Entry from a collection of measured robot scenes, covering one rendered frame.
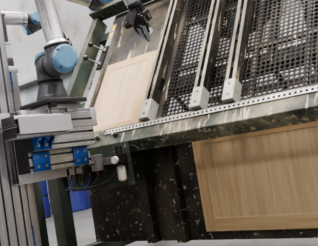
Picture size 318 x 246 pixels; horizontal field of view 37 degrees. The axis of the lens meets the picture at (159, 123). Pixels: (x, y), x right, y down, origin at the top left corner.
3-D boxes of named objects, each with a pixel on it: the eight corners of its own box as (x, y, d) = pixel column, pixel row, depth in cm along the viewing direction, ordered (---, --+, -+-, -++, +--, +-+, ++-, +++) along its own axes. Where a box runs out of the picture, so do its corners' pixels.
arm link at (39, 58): (56, 83, 231) (52, 56, 231) (68, 77, 220) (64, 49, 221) (33, 84, 223) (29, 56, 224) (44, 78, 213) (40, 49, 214)
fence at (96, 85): (78, 139, 297) (73, 136, 294) (115, 28, 345) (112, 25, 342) (83, 138, 294) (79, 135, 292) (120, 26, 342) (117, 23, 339)
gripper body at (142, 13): (153, 19, 247) (143, -3, 244) (145, 25, 241) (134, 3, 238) (142, 23, 252) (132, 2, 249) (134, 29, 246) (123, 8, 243)
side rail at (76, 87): (58, 149, 316) (46, 141, 309) (102, 28, 371) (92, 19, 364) (64, 148, 312) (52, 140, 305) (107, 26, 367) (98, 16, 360)
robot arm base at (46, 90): (50, 98, 211) (47, 77, 212) (30, 105, 221) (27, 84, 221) (75, 98, 223) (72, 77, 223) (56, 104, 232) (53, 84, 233)
